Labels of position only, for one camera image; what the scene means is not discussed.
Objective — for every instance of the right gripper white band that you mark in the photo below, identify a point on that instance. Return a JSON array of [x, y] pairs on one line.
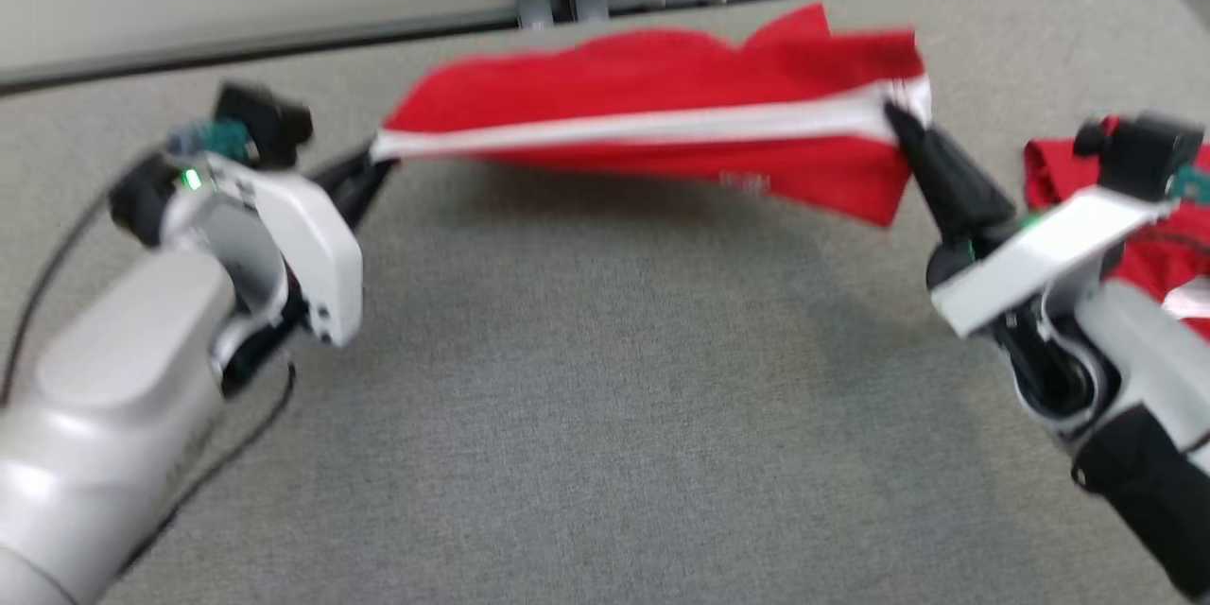
[[1030, 265]]

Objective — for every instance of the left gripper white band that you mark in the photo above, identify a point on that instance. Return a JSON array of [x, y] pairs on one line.
[[293, 255]]

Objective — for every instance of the red and white polo shirt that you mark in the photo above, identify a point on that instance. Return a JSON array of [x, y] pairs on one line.
[[1049, 170]]

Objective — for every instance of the red shorts with white stripe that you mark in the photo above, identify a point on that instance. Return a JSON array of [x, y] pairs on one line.
[[662, 76]]

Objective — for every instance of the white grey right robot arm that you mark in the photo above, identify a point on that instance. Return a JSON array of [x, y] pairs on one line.
[[1144, 350]]

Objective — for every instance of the teal left camera connector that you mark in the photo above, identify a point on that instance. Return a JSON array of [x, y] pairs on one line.
[[213, 140]]

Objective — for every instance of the teal camera connector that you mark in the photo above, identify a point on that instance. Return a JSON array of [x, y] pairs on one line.
[[1193, 184], [213, 140]]

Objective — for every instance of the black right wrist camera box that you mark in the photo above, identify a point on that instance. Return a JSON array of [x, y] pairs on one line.
[[1144, 156]]

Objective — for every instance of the teal right camera connector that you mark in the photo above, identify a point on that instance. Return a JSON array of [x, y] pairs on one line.
[[1193, 184]]

